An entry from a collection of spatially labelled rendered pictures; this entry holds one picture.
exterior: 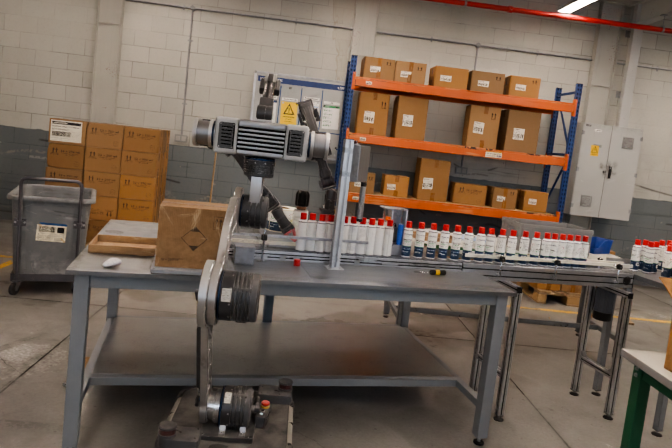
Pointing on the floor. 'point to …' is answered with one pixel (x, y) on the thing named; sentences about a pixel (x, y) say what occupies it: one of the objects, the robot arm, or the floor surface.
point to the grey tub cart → (48, 229)
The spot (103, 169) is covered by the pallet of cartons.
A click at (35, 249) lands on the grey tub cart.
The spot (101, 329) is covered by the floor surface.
